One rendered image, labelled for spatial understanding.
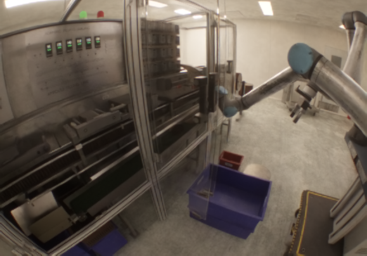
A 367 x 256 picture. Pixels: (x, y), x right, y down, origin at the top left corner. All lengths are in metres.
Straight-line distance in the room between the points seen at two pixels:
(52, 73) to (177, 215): 1.57
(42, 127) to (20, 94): 0.27
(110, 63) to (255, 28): 4.92
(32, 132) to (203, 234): 1.52
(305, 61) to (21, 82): 1.44
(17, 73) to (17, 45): 0.17
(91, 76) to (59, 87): 0.26
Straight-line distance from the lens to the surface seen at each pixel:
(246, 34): 5.60
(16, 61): 1.18
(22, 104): 1.18
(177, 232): 1.49
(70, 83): 1.19
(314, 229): 1.43
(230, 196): 1.45
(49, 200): 1.02
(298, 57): 0.62
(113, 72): 1.33
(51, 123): 1.13
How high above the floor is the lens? 1.37
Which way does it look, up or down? 24 degrees down
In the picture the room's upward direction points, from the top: 2 degrees counter-clockwise
